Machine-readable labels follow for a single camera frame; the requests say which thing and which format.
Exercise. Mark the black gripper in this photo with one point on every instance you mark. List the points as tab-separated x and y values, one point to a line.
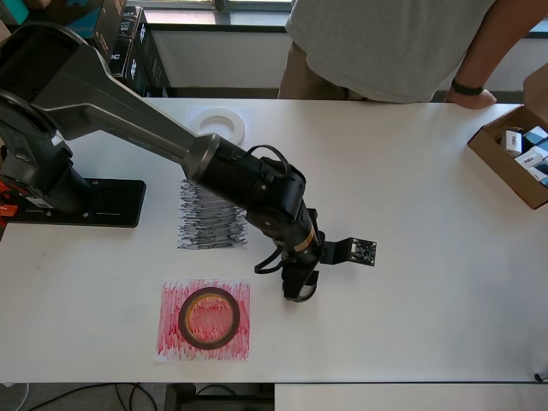
299	267

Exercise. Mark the red scribbled paper sheet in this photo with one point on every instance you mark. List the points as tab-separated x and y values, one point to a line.
171	342

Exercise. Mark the small dark teal carton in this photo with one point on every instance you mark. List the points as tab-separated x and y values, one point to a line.
535	135

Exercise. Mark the plain teal box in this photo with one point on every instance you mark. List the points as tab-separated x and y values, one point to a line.
15	10

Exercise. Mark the black scribbled paper sheet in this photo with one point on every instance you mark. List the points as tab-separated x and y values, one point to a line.
201	231

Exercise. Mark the black gray Piper robot arm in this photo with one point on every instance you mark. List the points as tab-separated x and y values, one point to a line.
107	94

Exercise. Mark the person left hand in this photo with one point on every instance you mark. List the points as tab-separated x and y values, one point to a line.
471	100

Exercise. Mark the black box with blue print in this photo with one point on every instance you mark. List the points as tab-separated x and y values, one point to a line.
85	17

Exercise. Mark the small white carton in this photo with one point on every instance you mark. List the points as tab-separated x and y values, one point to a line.
512	142

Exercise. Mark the black box with white print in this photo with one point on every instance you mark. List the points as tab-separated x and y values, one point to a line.
150	64

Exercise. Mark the black box with white letters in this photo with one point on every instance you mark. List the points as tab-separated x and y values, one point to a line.
122	51

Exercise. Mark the GX760A cardboard box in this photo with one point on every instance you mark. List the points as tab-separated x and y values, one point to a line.
4	32

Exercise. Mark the orange clamp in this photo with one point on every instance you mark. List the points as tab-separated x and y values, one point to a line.
8	210

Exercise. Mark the white flat panel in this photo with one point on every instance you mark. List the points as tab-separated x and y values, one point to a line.
406	398

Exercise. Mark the person left forearm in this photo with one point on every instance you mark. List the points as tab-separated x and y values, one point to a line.
492	51

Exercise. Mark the red tape roll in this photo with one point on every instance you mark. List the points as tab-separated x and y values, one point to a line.
210	345

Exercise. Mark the black table leg frame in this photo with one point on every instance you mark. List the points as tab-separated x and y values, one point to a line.
180	400

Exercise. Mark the white tape roll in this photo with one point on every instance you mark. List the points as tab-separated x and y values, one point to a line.
240	128

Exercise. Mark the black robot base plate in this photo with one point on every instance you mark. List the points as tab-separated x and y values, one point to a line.
120	201

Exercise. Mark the white carton with black print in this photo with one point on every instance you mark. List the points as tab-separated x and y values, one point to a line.
527	157

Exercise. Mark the open cardboard box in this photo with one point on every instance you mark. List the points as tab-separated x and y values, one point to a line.
492	150

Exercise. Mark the person in gray shirt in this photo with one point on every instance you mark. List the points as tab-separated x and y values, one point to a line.
385	43

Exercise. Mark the white teal carton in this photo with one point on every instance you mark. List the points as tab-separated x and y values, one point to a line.
543	164
537	175

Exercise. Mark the black box with orange print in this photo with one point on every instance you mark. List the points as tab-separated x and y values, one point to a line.
128	21

